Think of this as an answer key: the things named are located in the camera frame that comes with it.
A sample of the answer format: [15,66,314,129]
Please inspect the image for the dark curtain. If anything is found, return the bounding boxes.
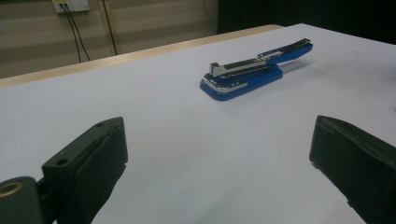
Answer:
[217,0,396,46]

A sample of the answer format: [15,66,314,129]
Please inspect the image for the white table board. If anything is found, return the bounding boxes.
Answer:
[0,22,396,224]

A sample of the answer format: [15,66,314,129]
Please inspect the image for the light wooden table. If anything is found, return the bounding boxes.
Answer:
[0,23,285,89]

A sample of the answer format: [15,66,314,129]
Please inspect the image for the blue stapler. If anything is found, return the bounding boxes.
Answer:
[199,37,315,103]

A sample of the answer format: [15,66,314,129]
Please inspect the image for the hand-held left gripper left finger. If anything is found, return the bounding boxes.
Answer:
[41,116,130,224]

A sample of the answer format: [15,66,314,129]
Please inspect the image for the white wall socket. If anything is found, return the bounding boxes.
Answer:
[50,0,91,14]

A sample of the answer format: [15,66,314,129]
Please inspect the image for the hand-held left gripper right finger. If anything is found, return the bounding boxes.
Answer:
[308,114,396,224]

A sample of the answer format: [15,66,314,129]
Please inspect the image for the black wall socket cables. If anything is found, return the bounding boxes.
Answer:
[59,3,92,64]

